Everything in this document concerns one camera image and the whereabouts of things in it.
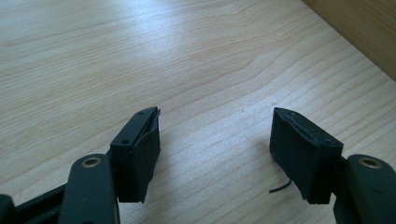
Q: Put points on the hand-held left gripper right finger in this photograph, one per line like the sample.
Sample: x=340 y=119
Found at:
x=299 y=152

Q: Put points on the wooden side panel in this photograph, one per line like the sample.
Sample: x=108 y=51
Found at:
x=364 y=28

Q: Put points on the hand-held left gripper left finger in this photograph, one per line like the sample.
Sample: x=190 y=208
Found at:
x=137 y=155

